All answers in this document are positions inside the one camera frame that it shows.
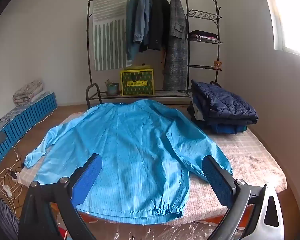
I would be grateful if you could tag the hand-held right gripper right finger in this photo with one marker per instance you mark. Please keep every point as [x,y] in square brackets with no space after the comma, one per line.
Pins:
[215,180]

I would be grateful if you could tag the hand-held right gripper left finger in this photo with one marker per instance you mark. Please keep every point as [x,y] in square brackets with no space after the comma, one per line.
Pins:
[90,177]

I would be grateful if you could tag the blue striped work jacket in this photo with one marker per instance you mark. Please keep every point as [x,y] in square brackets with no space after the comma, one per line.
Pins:
[130,150]

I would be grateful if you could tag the black metal clothes rack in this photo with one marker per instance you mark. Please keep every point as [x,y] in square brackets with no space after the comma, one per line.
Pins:
[162,93]

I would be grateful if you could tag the folded dark red clothes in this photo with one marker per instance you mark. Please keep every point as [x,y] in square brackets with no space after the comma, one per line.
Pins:
[202,34]

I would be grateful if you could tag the grey patterned cloth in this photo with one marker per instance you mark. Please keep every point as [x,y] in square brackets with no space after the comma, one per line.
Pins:
[7,117]

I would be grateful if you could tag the blue slatted crate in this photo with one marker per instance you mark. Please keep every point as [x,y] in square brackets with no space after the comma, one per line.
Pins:
[27,117]

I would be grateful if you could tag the pink checked blanket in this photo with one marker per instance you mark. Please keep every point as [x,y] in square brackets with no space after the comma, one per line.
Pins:
[247,155]

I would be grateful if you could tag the floral cloth bundle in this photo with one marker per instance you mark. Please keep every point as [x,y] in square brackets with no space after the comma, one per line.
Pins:
[27,92]

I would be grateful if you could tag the black white striped cloth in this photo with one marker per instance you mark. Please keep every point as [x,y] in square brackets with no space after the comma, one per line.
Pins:
[5,217]

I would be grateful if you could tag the navy quilted jacket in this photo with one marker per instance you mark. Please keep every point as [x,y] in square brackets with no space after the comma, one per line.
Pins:
[225,102]

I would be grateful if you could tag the clear plastic sheet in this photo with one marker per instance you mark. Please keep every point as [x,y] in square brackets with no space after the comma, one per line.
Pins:
[152,230]

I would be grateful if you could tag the potted plant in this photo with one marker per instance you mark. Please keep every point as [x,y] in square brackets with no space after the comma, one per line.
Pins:
[112,88]

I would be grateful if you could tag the yellow green patterned box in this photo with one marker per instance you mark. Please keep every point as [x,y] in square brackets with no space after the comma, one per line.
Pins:
[137,82]

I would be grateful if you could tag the small teddy bear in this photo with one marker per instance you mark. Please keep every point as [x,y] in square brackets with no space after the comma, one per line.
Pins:
[217,65]

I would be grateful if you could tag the grey plaid coat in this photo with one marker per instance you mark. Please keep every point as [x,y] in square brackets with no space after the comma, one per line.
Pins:
[176,55]

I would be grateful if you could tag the green striped hanging cloth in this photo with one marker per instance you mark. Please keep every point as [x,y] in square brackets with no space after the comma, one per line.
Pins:
[107,30]

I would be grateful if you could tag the teal shirt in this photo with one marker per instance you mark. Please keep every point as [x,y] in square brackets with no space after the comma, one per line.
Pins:
[130,25]

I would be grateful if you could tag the black jacket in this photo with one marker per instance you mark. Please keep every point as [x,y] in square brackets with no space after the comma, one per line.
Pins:
[158,22]

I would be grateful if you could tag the blue denim jacket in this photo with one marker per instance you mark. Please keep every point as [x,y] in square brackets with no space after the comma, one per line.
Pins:
[142,17]

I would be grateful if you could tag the window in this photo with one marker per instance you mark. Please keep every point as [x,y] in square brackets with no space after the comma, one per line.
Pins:
[295,25]

